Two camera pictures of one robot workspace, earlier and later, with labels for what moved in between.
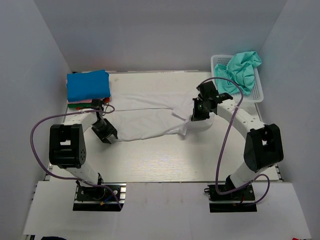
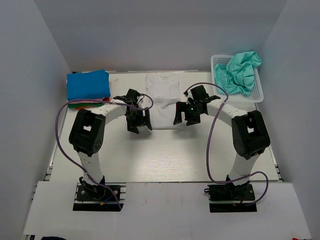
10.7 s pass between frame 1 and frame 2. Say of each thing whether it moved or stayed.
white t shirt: moved
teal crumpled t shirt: stayed
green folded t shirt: stayed
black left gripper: moved
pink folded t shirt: stayed
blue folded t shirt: stayed
